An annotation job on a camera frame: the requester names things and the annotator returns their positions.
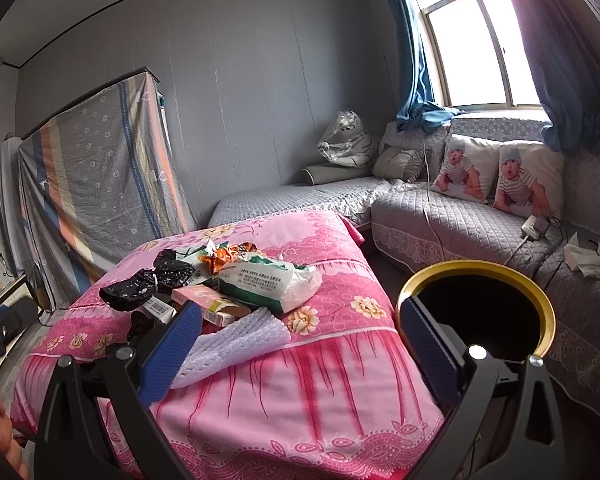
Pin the black bin with yellow rim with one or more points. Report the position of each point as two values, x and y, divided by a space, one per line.
486 303

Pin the grey rolled pillow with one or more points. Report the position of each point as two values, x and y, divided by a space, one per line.
327 173

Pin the right baby print pillow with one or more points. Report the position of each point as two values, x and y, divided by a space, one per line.
530 180

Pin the pink floral table cloth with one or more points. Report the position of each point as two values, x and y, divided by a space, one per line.
342 400

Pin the blue curtain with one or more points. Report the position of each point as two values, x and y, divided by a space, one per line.
418 108

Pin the white foam net sleeve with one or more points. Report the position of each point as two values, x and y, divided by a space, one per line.
257 334

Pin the tiger toy in plastic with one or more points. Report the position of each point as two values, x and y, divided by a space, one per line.
346 142

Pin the purple curtain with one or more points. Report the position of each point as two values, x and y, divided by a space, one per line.
565 70

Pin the white power adapter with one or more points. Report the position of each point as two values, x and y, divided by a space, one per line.
535 227

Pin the grey cushion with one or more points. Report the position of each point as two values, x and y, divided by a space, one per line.
406 165

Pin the baby print pillow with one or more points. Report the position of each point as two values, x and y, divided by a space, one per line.
469 168
530 180

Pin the window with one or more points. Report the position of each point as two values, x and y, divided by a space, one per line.
475 48

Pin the black plastic bag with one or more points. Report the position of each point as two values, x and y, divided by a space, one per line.
167 274

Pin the orange snack bag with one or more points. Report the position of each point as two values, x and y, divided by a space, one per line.
214 259

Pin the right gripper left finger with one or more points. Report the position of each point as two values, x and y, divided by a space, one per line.
73 441

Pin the person hand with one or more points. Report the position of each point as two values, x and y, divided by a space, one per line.
10 448

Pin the left baby print pillow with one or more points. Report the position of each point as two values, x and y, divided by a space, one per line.
469 168

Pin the pink cardboard box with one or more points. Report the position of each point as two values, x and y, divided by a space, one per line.
215 308

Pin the striped sheet covered furniture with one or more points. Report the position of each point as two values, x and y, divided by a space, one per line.
96 181

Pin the white crumpled tissue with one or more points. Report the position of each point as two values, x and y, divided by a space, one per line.
584 260

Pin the grey quilted sofa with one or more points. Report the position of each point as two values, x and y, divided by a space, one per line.
416 227

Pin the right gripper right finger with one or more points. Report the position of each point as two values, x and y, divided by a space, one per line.
501 418

